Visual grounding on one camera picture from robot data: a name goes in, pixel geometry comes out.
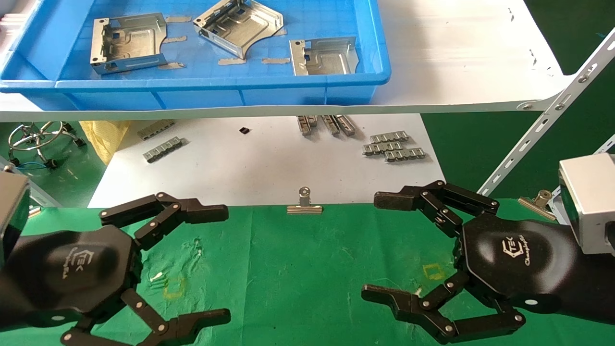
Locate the flat sheet metal bracket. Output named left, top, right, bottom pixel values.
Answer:
left=289, top=37, right=360, bottom=76

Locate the green cloth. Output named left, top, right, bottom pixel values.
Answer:
left=0, top=198, right=615, bottom=346

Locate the chrome chair base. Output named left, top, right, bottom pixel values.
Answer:
left=7, top=121, right=87, bottom=169

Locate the white sheet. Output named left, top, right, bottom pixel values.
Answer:
left=87, top=113, right=448, bottom=208

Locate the curved sheet metal bracket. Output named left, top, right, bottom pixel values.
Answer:
left=193, top=0, right=284, bottom=60

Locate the white slotted shelf upright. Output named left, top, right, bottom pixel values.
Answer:
left=477, top=29, right=615, bottom=197

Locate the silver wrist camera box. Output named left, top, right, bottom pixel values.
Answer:
left=0, top=171, right=31, bottom=267
left=559, top=154, right=615, bottom=255

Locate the boxed sheet metal bracket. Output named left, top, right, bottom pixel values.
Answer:
left=90, top=13, right=169, bottom=75

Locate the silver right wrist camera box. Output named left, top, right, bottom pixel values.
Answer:
left=559, top=154, right=615, bottom=255

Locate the white shelf board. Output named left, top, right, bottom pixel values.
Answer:
left=0, top=0, right=577, bottom=123

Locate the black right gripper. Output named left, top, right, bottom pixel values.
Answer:
left=361, top=181, right=615, bottom=345

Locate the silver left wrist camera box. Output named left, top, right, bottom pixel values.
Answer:
left=0, top=171, right=31, bottom=267

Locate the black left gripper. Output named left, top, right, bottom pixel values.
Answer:
left=0, top=225, right=232, bottom=346

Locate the yellow plastic bag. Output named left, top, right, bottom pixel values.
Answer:
left=79, top=120, right=130, bottom=165

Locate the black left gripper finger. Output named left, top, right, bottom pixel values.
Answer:
left=100, top=192, right=229, bottom=250

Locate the blue plastic tray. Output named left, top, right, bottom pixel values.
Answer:
left=0, top=0, right=391, bottom=111

